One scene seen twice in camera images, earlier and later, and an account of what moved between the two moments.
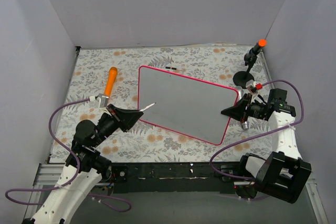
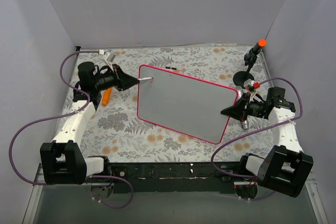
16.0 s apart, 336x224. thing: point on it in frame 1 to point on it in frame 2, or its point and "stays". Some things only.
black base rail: [129, 179] stays
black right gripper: [247, 110] stays
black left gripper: [115, 117] to [117, 77]
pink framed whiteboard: [184, 105] stays
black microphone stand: [242, 78] stays
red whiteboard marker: [148, 106] to [146, 78]
